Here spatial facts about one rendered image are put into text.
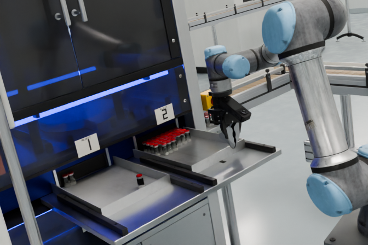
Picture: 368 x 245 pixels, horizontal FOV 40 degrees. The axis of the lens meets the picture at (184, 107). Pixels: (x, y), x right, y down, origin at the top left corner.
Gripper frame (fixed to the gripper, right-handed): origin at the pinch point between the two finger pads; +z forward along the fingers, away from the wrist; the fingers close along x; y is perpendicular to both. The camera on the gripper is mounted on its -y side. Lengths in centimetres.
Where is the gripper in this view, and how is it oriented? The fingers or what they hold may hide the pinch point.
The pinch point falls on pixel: (234, 145)
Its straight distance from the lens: 176.8
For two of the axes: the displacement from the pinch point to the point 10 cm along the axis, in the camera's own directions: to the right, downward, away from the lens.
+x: -7.5, 3.1, -5.8
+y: -6.3, -0.9, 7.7
